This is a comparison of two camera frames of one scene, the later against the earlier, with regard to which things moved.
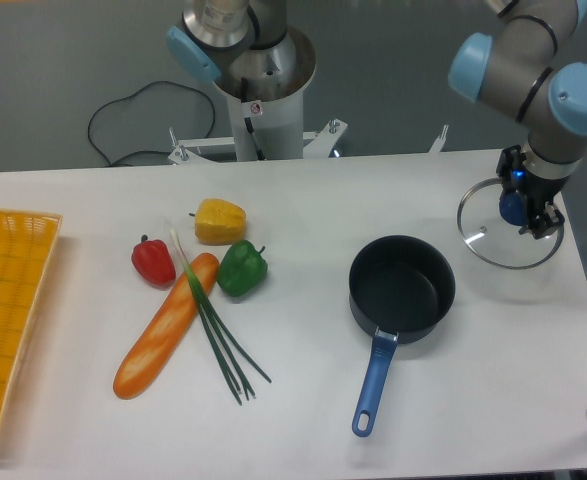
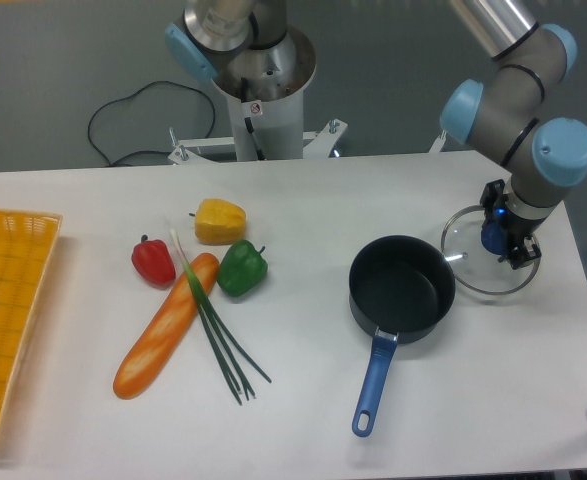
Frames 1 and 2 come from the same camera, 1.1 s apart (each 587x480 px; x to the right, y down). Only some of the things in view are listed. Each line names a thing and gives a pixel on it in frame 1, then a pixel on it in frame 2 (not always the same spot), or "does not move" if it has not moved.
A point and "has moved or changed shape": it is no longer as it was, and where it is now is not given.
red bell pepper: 154,262 does not move
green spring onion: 222,337 does not move
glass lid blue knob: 489,221 has moved or changed shape
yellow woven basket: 12,254 does not move
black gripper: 539,194 -> 520,244
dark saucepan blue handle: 399,287 does not move
